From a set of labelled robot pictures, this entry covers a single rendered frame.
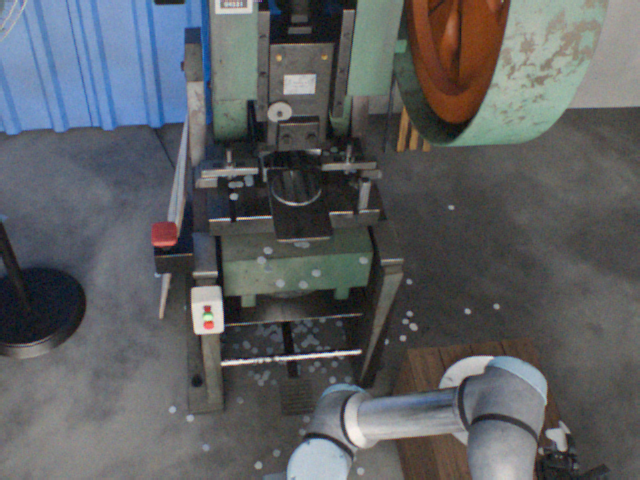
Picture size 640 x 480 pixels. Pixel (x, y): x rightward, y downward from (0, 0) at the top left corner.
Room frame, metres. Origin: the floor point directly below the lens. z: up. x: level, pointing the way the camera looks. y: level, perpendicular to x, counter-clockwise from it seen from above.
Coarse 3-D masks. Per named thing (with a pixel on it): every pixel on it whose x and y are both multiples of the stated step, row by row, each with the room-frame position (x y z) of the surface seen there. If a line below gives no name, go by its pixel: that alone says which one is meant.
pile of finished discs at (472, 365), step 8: (464, 360) 1.05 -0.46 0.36; (472, 360) 1.05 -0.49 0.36; (480, 360) 1.05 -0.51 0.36; (456, 368) 1.02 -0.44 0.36; (464, 368) 1.02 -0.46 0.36; (472, 368) 1.02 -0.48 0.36; (480, 368) 1.03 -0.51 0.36; (448, 376) 0.99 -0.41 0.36; (456, 376) 0.99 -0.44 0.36; (464, 376) 1.00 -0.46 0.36; (440, 384) 0.96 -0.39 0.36; (448, 384) 0.97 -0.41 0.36; (456, 384) 0.97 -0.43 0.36; (456, 432) 0.82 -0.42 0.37; (464, 432) 0.83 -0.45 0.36; (464, 440) 0.80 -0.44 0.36
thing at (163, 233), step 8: (160, 224) 1.09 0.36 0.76; (168, 224) 1.10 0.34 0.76; (152, 232) 1.07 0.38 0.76; (160, 232) 1.07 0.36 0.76; (168, 232) 1.07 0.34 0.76; (176, 232) 1.07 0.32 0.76; (152, 240) 1.04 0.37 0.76; (160, 240) 1.04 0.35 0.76; (168, 240) 1.04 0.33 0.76; (176, 240) 1.05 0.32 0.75
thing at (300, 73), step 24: (288, 24) 1.33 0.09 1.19; (312, 24) 1.34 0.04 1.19; (288, 48) 1.28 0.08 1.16; (312, 48) 1.29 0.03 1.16; (288, 72) 1.28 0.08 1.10; (312, 72) 1.29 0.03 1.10; (288, 96) 1.28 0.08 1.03; (312, 96) 1.29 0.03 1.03; (288, 120) 1.26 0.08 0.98; (312, 120) 1.27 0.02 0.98; (288, 144) 1.25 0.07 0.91; (312, 144) 1.26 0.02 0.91
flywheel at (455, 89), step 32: (416, 0) 1.63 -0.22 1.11; (448, 0) 1.49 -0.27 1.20; (480, 0) 1.32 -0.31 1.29; (416, 32) 1.56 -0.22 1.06; (448, 32) 1.46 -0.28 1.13; (480, 32) 1.29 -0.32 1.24; (416, 64) 1.52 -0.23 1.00; (448, 64) 1.41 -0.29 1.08; (480, 64) 1.25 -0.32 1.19; (448, 96) 1.28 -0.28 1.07; (480, 96) 1.13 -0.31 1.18
